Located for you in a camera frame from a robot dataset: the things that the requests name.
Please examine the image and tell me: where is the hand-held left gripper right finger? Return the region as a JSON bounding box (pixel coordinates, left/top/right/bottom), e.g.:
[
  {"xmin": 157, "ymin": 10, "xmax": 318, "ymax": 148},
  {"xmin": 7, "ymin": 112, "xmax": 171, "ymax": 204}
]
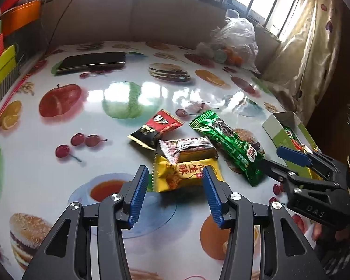
[{"xmin": 201, "ymin": 166, "xmax": 329, "ymax": 280}]

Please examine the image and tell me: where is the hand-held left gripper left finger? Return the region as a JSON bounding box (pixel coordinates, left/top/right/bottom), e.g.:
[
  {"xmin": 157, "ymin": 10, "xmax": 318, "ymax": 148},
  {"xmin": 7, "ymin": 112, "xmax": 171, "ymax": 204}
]
[{"xmin": 22, "ymin": 165, "xmax": 149, "ymax": 280}]

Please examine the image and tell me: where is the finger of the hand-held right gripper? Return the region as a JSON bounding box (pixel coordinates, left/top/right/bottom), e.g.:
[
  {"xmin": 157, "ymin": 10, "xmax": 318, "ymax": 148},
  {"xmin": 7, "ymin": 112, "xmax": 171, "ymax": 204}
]
[
  {"xmin": 257, "ymin": 158, "xmax": 298, "ymax": 191},
  {"xmin": 276, "ymin": 145, "xmax": 341, "ymax": 179}
]

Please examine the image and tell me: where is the gold foil snack packet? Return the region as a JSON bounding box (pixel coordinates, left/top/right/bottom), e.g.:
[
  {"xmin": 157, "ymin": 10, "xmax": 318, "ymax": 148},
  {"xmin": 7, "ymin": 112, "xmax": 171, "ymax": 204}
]
[{"xmin": 305, "ymin": 166, "xmax": 324, "ymax": 181}]

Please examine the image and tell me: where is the green cardboard box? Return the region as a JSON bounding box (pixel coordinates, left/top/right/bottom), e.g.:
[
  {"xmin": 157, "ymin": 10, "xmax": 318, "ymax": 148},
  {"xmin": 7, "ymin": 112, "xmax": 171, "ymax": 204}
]
[{"xmin": 262, "ymin": 111, "xmax": 324, "ymax": 181}]

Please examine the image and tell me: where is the yellow snack packet red print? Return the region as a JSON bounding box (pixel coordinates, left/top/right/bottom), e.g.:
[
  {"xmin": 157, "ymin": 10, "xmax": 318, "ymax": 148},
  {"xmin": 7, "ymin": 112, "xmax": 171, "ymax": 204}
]
[{"xmin": 153, "ymin": 154, "xmax": 224, "ymax": 193}]

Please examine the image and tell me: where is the silver brown snack packet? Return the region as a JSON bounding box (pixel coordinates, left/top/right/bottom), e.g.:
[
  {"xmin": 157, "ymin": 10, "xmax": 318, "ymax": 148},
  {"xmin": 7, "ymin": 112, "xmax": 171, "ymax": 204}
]
[{"xmin": 158, "ymin": 136, "xmax": 219, "ymax": 164}]

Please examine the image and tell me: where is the red and black snack packet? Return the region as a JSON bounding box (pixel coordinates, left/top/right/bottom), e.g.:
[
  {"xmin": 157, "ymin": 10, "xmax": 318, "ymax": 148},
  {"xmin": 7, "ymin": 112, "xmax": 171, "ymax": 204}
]
[{"xmin": 128, "ymin": 109, "xmax": 184, "ymax": 149}]

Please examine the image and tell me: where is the person's right hand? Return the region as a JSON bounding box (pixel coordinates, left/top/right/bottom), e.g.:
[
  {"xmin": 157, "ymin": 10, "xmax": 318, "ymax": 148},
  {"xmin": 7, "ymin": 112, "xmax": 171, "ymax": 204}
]
[{"xmin": 311, "ymin": 221, "xmax": 328, "ymax": 240}]

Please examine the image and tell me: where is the printed food tablecloth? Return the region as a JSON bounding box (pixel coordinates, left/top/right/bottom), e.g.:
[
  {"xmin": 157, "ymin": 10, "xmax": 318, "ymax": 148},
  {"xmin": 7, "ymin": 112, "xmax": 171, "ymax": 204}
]
[{"xmin": 0, "ymin": 41, "xmax": 318, "ymax": 280}]

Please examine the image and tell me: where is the cream dotted curtain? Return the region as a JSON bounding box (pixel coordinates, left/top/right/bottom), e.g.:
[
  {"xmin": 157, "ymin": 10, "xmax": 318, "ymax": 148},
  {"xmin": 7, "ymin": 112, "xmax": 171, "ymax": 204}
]
[{"xmin": 262, "ymin": 0, "xmax": 343, "ymax": 123}]

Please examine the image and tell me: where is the clear plastic bag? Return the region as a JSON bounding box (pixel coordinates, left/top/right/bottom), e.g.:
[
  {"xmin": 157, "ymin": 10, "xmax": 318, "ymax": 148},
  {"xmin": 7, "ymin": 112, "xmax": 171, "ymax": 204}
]
[{"xmin": 195, "ymin": 10, "xmax": 260, "ymax": 73}]

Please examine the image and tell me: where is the black phone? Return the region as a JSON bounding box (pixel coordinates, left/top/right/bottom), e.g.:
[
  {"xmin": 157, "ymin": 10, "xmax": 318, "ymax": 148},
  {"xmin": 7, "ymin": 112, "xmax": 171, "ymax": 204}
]
[{"xmin": 55, "ymin": 52, "xmax": 126, "ymax": 75}]

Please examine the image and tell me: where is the black white striped box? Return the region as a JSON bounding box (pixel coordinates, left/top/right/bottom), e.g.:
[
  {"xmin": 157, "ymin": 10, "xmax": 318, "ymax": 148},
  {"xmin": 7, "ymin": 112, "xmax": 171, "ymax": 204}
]
[{"xmin": 0, "ymin": 70, "xmax": 19, "ymax": 120}]

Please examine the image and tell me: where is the yellow storage box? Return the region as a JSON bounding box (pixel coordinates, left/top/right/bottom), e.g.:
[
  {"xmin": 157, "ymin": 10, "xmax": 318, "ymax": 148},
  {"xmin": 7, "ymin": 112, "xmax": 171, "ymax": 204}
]
[{"xmin": 0, "ymin": 44, "xmax": 16, "ymax": 97}]

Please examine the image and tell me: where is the orange storage box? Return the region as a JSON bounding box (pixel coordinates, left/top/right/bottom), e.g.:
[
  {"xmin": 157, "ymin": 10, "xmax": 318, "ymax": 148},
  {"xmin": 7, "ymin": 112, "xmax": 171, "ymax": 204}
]
[{"xmin": 1, "ymin": 0, "xmax": 41, "ymax": 37}]

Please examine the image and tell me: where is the thin black cable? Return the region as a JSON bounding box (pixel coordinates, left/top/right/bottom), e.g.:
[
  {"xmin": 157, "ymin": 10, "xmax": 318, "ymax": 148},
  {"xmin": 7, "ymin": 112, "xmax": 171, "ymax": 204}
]
[{"xmin": 45, "ymin": 0, "xmax": 76, "ymax": 54}]

